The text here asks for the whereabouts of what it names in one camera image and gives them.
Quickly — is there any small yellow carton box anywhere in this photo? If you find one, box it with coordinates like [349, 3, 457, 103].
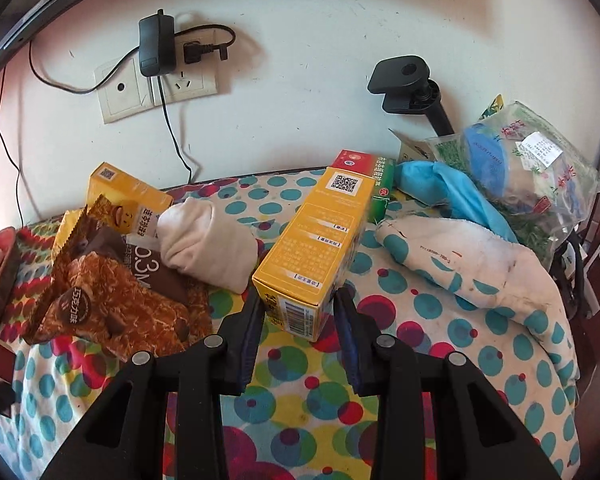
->
[86, 162, 174, 241]

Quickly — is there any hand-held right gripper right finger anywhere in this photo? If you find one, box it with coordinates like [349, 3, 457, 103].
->
[332, 287, 563, 480]

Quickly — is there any black adapter cable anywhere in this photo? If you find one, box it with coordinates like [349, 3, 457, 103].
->
[157, 74, 197, 186]

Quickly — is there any blue cloth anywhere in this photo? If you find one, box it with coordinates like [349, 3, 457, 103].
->
[395, 160, 518, 243]

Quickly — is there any white power wall socket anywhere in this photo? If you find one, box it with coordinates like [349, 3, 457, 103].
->
[152, 45, 218, 106]

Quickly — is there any black desk clamp mount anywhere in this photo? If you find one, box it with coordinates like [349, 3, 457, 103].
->
[367, 55, 453, 137]

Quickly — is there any small printed cardboard box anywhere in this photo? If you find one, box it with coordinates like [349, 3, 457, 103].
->
[389, 129, 433, 163]

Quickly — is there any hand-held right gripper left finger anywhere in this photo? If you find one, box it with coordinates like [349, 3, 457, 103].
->
[40, 290, 266, 480]

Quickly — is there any white coax wall socket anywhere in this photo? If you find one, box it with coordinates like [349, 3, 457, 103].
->
[94, 55, 157, 124]

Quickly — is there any clear plastic bag of greens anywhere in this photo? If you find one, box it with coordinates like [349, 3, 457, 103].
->
[427, 101, 600, 271]

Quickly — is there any black power plug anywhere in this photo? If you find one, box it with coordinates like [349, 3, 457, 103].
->
[182, 40, 231, 66]

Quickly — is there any green and yellow packet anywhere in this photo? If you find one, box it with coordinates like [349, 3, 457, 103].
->
[480, 94, 506, 121]

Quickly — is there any yellow snack packet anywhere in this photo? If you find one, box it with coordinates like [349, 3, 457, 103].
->
[50, 208, 88, 261]

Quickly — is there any black power adapter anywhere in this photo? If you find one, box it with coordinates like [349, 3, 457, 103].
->
[138, 10, 177, 77]

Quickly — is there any long yellow carton box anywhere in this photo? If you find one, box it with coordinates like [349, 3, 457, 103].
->
[251, 167, 376, 343]

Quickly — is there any polka dot blanket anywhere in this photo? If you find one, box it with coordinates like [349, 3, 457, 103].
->
[0, 167, 581, 480]

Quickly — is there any black plug cable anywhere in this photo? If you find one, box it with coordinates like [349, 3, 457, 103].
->
[28, 24, 237, 95]

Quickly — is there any red and green box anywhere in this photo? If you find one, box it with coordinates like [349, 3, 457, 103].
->
[330, 149, 398, 223]

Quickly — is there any brown chocolate snack packet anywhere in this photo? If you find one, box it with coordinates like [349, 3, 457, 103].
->
[20, 195, 213, 363]

